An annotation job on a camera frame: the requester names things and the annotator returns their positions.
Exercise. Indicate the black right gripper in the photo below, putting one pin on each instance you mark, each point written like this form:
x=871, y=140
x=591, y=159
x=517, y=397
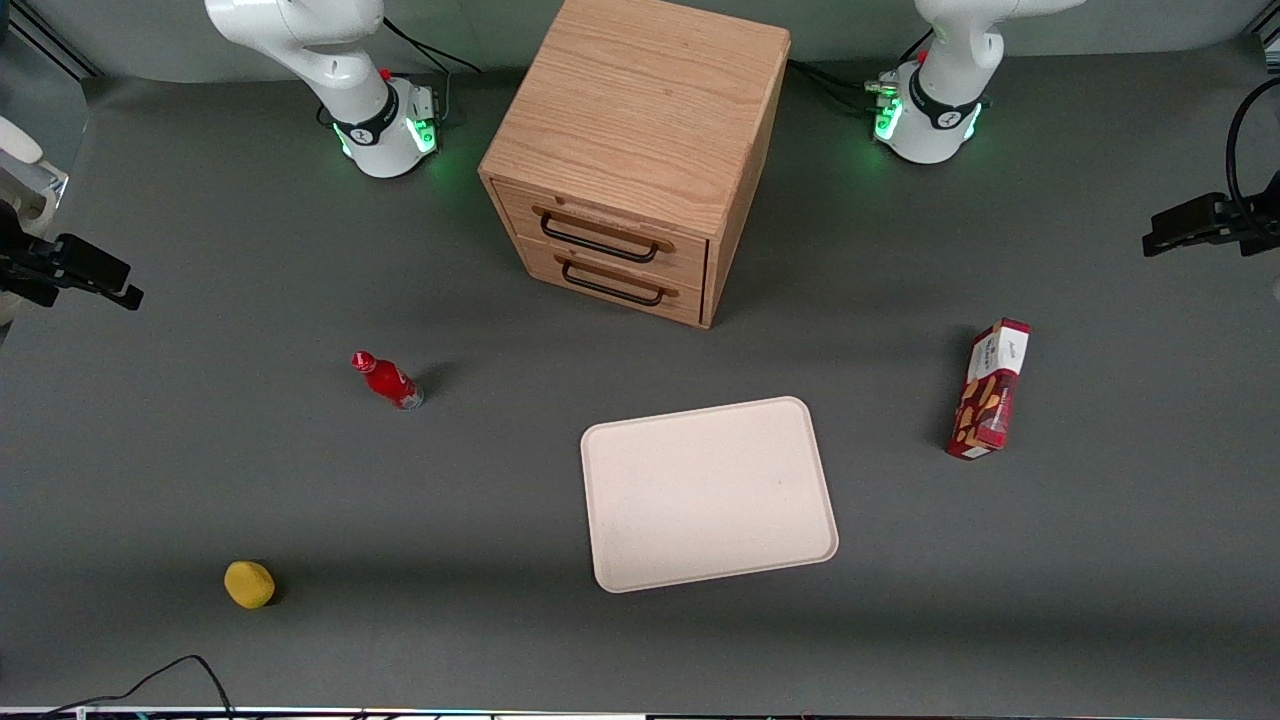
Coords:
x=30, y=262

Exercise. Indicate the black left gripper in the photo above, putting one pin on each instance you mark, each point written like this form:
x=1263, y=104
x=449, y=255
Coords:
x=1232, y=216

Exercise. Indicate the red cookie box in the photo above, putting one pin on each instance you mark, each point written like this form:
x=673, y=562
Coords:
x=988, y=392

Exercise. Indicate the beige rectangular tray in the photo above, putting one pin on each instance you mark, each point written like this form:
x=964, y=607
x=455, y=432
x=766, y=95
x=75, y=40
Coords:
x=708, y=494

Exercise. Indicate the red plastic bottle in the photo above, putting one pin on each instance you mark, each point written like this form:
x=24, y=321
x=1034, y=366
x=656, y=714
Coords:
x=390, y=381

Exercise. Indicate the yellow round sponge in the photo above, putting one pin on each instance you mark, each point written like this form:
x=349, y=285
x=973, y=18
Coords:
x=249, y=584

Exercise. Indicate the wooden two-drawer cabinet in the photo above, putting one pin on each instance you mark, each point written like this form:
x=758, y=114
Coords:
x=640, y=120

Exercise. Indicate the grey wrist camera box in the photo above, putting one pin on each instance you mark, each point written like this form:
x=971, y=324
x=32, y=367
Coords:
x=30, y=200

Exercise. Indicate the black frame rail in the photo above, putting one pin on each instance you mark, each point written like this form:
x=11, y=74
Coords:
x=50, y=42
x=1268, y=35

